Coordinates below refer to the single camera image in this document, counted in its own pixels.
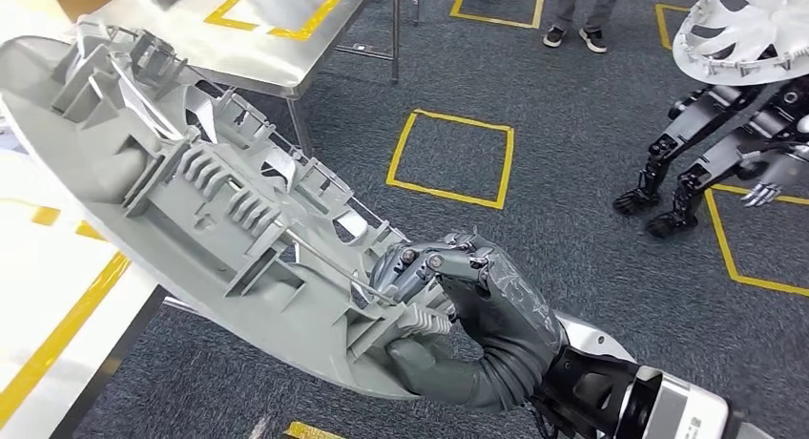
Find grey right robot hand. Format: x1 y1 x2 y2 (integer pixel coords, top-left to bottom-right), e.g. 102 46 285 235
369 232 569 413

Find companion robot's silver hand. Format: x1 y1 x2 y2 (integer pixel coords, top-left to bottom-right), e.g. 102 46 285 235
740 181 783 208

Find grey plastic wheel hubcap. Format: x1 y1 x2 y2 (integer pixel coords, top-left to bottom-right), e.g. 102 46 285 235
0 21 460 403
672 0 809 87

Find stainless steel workbench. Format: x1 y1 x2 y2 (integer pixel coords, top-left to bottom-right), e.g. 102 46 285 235
75 0 422 159
0 116 171 439

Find companion humanoid robot body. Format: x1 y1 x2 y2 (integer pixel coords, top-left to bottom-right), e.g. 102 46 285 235
612 75 809 240

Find person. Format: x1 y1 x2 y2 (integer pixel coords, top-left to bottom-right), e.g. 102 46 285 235
542 0 624 54

